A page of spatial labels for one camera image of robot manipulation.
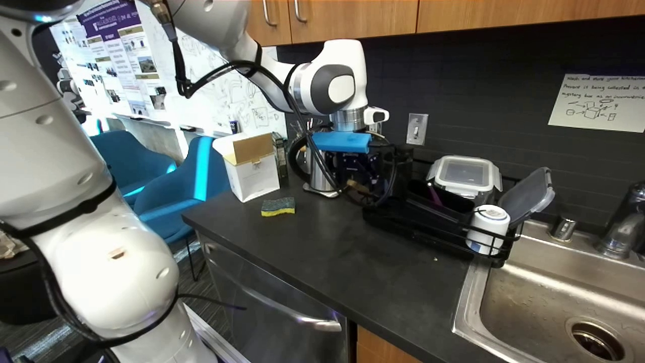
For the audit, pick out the stainless steel electric kettle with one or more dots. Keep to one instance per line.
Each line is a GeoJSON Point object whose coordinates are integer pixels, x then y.
{"type": "Point", "coordinates": [310, 165]}

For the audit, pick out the chrome sink faucet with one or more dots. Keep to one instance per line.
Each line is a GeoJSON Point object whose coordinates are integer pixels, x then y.
{"type": "Point", "coordinates": [627, 225]}

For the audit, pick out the clear plastic food container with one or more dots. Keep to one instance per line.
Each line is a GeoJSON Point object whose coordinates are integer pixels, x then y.
{"type": "Point", "coordinates": [463, 176]}

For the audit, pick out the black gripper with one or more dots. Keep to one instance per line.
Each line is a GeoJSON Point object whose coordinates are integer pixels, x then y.
{"type": "Point", "coordinates": [372, 169]}

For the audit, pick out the wooden upper cabinets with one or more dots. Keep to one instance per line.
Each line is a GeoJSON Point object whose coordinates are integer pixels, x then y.
{"type": "Point", "coordinates": [312, 20]}

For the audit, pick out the green yellow sponge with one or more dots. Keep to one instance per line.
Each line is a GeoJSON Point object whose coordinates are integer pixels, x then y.
{"type": "Point", "coordinates": [276, 206]}

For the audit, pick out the grey container lid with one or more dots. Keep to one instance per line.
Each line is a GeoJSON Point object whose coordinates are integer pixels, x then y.
{"type": "Point", "coordinates": [529, 197]}

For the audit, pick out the white paper wall note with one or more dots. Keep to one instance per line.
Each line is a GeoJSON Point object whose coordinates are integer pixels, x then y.
{"type": "Point", "coordinates": [599, 104]}

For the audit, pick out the blue chair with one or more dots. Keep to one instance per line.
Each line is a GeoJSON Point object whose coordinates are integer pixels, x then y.
{"type": "Point", "coordinates": [158, 187]}

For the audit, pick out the stainless steel dishwasher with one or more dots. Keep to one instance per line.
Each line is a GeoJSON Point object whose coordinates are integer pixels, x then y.
{"type": "Point", "coordinates": [275, 324]}

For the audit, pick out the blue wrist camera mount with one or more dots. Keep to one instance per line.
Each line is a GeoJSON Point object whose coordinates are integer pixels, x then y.
{"type": "Point", "coordinates": [341, 141]}

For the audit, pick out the poster board with papers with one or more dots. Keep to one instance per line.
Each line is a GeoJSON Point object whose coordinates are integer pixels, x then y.
{"type": "Point", "coordinates": [112, 61]}

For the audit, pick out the black dish drying rack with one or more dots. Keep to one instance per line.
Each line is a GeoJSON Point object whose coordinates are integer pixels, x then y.
{"type": "Point", "coordinates": [412, 213]}

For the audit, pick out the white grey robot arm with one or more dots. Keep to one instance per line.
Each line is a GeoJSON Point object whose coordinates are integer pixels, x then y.
{"type": "Point", "coordinates": [109, 274]}

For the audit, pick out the stainless steel sink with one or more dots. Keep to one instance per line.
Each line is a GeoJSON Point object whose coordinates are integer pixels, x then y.
{"type": "Point", "coordinates": [555, 300]}

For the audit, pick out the wooden lower cabinet drawers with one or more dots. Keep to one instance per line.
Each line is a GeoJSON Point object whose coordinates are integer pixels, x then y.
{"type": "Point", "coordinates": [375, 349]}

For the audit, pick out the white cardboard box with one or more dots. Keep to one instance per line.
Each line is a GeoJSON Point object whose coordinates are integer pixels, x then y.
{"type": "Point", "coordinates": [251, 163]}

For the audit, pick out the wall light switch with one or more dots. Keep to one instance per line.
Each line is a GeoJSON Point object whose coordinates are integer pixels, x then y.
{"type": "Point", "coordinates": [415, 128]}

